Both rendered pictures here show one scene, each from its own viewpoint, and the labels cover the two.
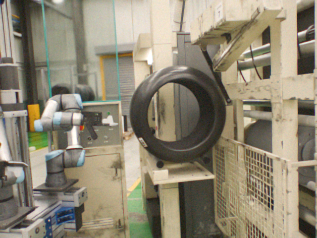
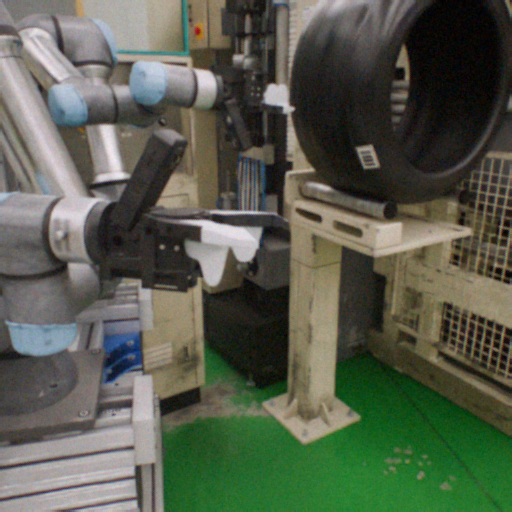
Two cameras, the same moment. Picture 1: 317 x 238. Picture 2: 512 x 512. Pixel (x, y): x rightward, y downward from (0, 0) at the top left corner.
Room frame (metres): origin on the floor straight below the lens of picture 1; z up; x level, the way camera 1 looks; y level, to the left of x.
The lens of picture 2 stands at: (0.53, 0.79, 1.21)
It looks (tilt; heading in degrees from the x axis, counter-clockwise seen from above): 19 degrees down; 336
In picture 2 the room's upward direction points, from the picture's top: straight up
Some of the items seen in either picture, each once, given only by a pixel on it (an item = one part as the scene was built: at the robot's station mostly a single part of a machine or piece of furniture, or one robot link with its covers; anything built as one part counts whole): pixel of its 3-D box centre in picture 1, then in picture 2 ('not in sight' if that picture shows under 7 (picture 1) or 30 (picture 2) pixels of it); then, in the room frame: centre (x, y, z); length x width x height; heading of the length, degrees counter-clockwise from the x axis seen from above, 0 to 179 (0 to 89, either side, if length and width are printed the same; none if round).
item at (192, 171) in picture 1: (177, 171); (377, 226); (1.71, -0.11, 0.80); 0.37 x 0.36 x 0.02; 99
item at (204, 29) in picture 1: (223, 23); not in sight; (1.63, -0.42, 1.71); 0.61 x 0.25 x 0.15; 9
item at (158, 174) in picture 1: (156, 167); (341, 220); (1.69, 0.03, 0.84); 0.36 x 0.09 x 0.06; 9
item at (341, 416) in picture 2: not in sight; (310, 407); (1.96, -0.05, 0.02); 0.27 x 0.27 x 0.04; 9
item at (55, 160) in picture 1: (55, 160); not in sight; (1.84, 0.74, 0.88); 0.13 x 0.12 x 0.14; 102
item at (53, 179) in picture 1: (56, 176); not in sight; (1.84, 0.74, 0.77); 0.15 x 0.15 x 0.10
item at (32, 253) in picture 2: not in sight; (26, 229); (1.16, 0.81, 1.04); 0.11 x 0.08 x 0.09; 52
